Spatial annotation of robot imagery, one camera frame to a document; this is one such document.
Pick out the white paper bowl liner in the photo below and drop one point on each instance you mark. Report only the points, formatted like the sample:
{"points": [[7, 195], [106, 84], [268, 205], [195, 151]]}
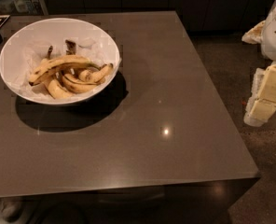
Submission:
{"points": [[98, 53]]}

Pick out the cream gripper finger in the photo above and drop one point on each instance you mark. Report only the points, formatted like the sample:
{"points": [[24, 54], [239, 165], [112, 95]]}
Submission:
{"points": [[265, 103]]}

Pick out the long top banana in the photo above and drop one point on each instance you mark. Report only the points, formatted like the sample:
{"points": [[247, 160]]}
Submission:
{"points": [[49, 67]]}

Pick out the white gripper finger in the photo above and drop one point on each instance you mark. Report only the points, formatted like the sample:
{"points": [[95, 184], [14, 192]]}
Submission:
{"points": [[257, 79]]}

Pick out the middle curved banana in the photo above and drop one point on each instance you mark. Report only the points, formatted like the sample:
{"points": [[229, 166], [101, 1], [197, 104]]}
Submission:
{"points": [[70, 84]]}

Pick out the white bowl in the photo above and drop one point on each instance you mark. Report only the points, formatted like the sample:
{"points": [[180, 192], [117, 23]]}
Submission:
{"points": [[53, 31]]}

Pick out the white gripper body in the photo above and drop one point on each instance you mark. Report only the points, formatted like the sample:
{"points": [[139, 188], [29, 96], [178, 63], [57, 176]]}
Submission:
{"points": [[265, 35]]}

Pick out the right small banana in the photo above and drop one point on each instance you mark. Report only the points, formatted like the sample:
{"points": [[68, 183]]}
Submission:
{"points": [[96, 76]]}

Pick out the grey shoe under table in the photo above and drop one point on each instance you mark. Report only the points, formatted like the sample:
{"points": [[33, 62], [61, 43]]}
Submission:
{"points": [[11, 210]]}

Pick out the lower left banana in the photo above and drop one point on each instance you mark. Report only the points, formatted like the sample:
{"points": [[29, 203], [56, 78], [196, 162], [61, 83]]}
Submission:
{"points": [[55, 89]]}

